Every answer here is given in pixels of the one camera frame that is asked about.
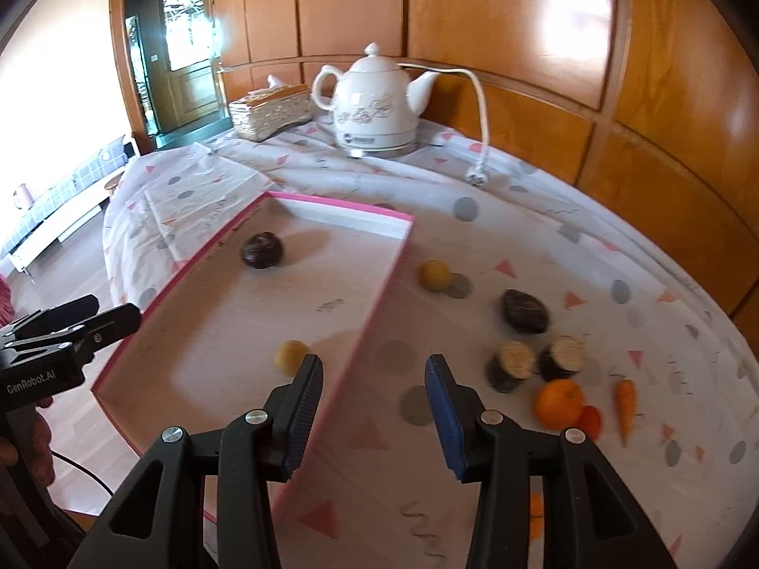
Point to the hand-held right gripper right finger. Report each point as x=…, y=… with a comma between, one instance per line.
x=442, y=415

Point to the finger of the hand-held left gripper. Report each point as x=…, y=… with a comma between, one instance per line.
x=115, y=321
x=65, y=313

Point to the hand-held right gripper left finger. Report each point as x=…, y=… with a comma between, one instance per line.
x=302, y=415

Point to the dark-skinned cut cylinder piece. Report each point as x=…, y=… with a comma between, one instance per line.
x=511, y=366
x=562, y=357

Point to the pink-rimmed shallow box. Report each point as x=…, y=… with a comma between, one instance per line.
x=237, y=320

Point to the small yellow round fruit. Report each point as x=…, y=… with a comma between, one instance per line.
x=436, y=275
x=289, y=355

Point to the small red-orange fruit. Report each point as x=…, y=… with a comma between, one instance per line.
x=591, y=422

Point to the small carrot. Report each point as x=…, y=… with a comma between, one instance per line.
x=625, y=406

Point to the person's left hand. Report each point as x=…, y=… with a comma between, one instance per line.
x=38, y=438

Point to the pink striped cloth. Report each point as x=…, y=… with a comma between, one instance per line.
x=5, y=299

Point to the bench with checkered cover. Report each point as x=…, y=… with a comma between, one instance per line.
x=59, y=189

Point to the pink mug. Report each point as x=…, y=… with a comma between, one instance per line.
x=22, y=195

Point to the dark brown oval fruit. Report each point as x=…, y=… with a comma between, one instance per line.
x=525, y=311

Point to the small wooden stool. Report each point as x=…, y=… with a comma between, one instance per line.
x=112, y=182

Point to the dark brown round fruit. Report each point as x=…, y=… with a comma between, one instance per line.
x=262, y=250

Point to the patterned white tablecloth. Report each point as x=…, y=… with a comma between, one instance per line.
x=533, y=237

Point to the wooden door with glass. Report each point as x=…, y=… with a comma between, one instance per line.
x=190, y=89

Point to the woven tissue box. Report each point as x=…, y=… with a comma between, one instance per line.
x=270, y=112

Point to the silver kettle base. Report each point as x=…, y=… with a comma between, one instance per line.
x=379, y=153

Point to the white tissue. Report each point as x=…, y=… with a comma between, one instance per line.
x=274, y=81

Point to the white ceramic electric kettle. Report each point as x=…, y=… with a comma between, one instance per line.
x=373, y=101

